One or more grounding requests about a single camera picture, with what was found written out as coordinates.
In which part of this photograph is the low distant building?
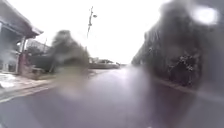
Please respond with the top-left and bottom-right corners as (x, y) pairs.
(88, 57), (122, 70)

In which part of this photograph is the wet grey asphalt road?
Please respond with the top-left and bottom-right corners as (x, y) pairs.
(0, 65), (224, 128)

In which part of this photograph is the tall street light pole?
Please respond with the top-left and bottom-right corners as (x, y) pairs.
(85, 5), (98, 51)

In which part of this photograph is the dark round tree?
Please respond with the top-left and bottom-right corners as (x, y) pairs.
(39, 29), (90, 74)

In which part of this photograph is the dark tall hedge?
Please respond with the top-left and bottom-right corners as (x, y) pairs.
(130, 0), (224, 89)

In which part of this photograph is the pale kerb strip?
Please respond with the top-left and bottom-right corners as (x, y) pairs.
(0, 83), (56, 104)

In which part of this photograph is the grey pavement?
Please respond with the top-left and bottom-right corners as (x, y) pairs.
(0, 73), (54, 98)

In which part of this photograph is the pale building with dark roof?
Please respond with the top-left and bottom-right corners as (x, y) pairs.
(0, 0), (44, 76)

